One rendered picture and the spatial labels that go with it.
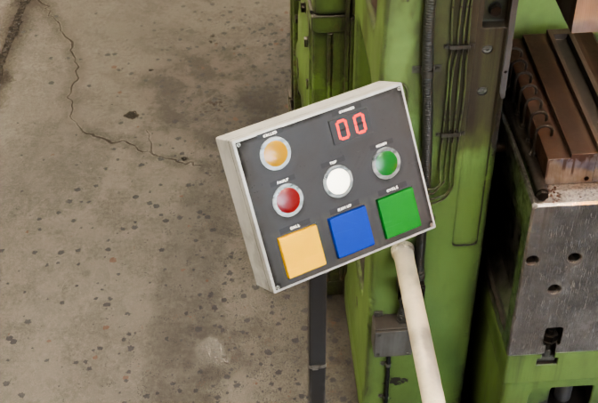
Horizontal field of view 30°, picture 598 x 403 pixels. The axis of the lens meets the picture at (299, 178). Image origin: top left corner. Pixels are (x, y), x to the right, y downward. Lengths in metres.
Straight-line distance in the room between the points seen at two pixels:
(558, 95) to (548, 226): 0.29
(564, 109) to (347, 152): 0.56
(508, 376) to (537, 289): 0.28
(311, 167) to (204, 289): 1.40
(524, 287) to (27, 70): 2.39
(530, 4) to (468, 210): 0.49
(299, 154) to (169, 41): 2.42
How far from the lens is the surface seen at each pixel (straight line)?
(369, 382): 2.84
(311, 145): 1.93
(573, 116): 2.32
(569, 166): 2.24
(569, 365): 2.60
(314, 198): 1.94
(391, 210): 2.01
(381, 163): 1.99
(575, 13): 2.03
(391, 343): 2.65
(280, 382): 3.04
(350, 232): 1.97
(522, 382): 2.61
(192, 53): 4.22
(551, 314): 2.45
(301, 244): 1.93
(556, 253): 2.32
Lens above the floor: 2.37
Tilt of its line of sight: 41 degrees down
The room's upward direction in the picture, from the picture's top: 1 degrees counter-clockwise
